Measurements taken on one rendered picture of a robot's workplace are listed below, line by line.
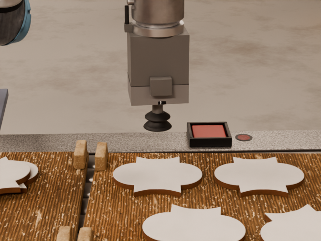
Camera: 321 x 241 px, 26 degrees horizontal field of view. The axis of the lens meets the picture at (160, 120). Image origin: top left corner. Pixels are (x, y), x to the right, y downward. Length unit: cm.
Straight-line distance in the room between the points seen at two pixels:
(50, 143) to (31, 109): 262
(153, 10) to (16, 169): 34
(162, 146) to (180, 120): 244
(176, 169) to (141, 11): 27
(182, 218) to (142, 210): 7
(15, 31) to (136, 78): 60
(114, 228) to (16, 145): 37
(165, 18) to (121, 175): 27
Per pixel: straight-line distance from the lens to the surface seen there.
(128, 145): 126
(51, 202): 104
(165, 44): 98
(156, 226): 95
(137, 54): 98
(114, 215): 100
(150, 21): 96
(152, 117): 104
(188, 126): 129
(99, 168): 112
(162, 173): 109
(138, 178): 108
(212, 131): 128
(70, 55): 480
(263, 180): 108
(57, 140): 129
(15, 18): 153
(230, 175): 109
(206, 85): 420
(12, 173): 109
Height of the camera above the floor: 145
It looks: 23 degrees down
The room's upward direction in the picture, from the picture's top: straight up
